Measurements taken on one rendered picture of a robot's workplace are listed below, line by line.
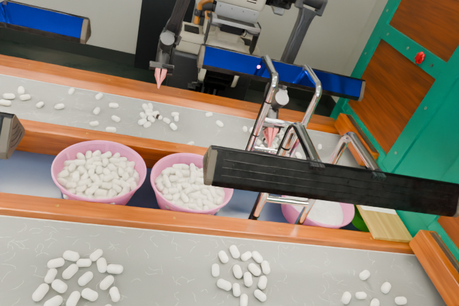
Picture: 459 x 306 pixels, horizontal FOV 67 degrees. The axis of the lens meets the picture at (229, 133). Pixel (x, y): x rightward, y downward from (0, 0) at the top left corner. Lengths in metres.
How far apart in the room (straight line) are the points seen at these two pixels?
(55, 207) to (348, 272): 0.82
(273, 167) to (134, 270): 0.43
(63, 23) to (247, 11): 0.97
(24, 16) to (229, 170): 0.80
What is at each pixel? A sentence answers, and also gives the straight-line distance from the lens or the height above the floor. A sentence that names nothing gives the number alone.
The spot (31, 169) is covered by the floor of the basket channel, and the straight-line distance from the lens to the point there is 1.25.
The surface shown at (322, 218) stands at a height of 0.73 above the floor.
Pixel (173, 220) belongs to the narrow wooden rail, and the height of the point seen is 0.77.
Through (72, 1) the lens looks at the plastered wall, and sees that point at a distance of 3.47.
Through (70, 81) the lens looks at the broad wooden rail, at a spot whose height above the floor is 0.76.
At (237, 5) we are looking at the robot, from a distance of 1.88.
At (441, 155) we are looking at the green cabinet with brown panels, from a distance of 1.30.
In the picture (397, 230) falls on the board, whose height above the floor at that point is 0.78.
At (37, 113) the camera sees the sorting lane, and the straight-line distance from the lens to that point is 1.38.
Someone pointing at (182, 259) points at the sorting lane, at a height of 0.74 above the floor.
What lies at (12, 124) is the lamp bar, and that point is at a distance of 0.71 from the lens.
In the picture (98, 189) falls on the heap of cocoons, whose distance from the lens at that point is 1.07.
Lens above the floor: 1.50
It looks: 32 degrees down
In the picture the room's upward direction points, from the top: 18 degrees clockwise
